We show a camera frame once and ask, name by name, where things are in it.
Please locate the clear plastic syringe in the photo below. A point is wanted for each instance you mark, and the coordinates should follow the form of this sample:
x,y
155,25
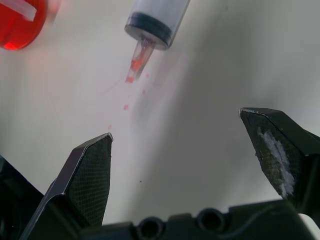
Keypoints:
x,y
156,27

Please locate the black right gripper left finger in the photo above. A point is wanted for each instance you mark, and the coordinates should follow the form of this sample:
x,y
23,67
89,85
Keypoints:
x,y
85,180

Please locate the container of red liquid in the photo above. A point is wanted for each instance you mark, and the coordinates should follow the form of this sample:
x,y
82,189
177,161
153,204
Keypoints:
x,y
18,23

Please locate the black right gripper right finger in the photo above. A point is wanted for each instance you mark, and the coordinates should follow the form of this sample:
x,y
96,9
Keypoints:
x,y
277,150

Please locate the white drinking straw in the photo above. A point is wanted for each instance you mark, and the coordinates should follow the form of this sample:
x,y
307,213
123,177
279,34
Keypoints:
x,y
26,8

